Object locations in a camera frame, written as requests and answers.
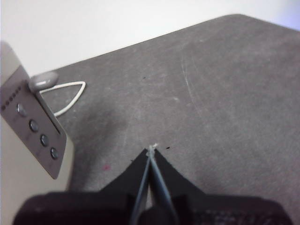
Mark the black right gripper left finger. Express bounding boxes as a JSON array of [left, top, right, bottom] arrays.
[[99, 149, 150, 225]]

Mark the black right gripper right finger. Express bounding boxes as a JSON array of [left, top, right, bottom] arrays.
[[150, 149, 206, 225]]

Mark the white toaster power cable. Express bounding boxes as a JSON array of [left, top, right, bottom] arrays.
[[39, 81, 87, 117]]

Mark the grey toaster lever knob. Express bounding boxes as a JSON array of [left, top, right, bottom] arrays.
[[28, 71, 59, 92]]

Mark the cream toaster with steel rim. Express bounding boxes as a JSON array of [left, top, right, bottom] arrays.
[[0, 41, 75, 225]]

